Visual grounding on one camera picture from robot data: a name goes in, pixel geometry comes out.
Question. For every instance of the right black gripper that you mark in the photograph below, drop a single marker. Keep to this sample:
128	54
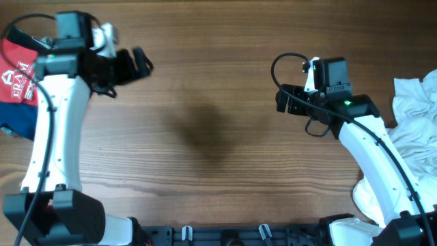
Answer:
294	100

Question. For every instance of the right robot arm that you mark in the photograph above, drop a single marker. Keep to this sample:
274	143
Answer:
326	97

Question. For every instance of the black folded garment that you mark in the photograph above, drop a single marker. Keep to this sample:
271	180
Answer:
19	37

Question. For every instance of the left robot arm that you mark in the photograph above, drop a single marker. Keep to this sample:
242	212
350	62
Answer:
51	208

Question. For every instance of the red printed t-shirt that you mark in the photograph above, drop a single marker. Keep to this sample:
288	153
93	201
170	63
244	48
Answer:
15	87

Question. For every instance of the blue folded shirt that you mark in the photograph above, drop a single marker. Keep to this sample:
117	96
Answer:
20	118

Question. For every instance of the white t-shirt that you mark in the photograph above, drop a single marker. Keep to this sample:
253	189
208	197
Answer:
414	137

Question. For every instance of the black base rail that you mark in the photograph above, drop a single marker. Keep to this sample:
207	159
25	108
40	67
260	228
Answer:
305	234

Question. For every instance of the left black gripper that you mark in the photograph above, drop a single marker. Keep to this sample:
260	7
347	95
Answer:
122	65

